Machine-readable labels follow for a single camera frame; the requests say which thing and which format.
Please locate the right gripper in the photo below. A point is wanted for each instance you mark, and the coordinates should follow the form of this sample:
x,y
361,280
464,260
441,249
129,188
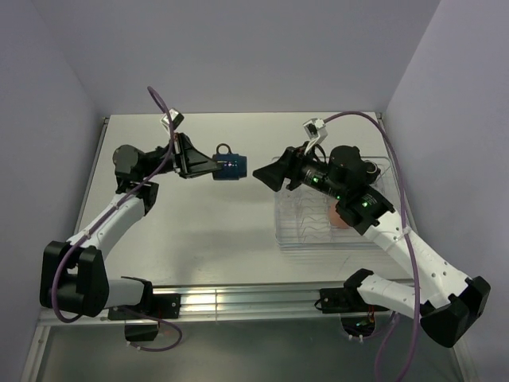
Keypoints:
x,y
289,165

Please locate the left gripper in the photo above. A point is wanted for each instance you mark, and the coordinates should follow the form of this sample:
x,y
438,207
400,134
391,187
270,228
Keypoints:
x,y
187,161

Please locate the small black mug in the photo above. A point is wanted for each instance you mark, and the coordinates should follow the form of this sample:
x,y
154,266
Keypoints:
x,y
233,166

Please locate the orange plastic cup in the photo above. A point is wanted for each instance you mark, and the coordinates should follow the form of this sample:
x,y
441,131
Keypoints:
x,y
334,218

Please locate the black ceramic mug cream inside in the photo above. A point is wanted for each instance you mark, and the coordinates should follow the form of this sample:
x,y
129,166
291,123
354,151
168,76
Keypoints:
x,y
372,172

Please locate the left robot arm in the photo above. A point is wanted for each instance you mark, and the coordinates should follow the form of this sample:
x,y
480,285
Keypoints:
x,y
74,280

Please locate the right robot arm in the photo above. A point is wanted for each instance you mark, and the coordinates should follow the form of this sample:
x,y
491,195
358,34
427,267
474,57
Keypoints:
x,y
447,302

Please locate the clear plastic drip tray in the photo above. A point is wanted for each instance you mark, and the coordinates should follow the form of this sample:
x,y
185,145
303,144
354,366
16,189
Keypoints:
x,y
286,243

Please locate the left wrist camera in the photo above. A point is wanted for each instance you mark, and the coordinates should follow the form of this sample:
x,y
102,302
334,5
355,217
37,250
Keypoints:
x,y
176,118

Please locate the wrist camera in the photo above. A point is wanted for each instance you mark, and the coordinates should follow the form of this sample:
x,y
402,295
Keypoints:
x,y
316,131
176,118

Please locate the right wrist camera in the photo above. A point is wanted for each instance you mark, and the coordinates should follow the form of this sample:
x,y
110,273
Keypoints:
x,y
316,131

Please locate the aluminium extrusion rail frame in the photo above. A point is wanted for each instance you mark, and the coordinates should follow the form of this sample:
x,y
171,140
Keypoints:
x,y
219,303

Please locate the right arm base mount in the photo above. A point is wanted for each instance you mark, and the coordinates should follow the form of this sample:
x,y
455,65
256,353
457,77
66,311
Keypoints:
x,y
343,301

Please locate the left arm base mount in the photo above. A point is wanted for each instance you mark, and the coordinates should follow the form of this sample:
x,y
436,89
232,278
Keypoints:
x,y
146,321

